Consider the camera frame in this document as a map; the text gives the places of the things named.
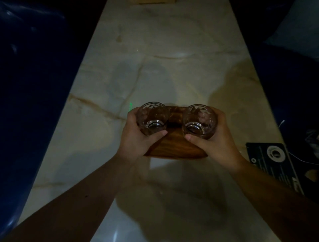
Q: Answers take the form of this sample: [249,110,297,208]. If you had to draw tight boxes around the white cable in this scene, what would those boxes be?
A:
[278,120,319,165]

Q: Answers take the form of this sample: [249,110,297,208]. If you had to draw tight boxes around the brown wooden tray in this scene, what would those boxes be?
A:
[145,106,208,159]

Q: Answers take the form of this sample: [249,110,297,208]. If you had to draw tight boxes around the person's right hand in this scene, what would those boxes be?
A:
[185,108,246,173]

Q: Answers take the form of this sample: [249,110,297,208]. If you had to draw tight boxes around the person's left forearm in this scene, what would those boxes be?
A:
[0,156,136,242]

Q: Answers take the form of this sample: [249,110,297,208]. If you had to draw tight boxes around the blue plastic chair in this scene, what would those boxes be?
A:
[0,0,83,237]
[229,0,319,202]

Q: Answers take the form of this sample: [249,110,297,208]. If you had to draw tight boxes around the black printed box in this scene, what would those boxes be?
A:
[246,142,306,196]

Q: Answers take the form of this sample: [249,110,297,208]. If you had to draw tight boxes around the person's left hand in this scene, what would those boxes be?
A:
[117,107,168,164]

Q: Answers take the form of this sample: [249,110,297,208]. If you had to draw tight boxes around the person's right forearm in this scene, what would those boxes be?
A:
[230,160,319,242]

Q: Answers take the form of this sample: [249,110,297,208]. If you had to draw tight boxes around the clear cut glass tumbler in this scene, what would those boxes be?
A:
[136,102,171,136]
[182,104,218,140]

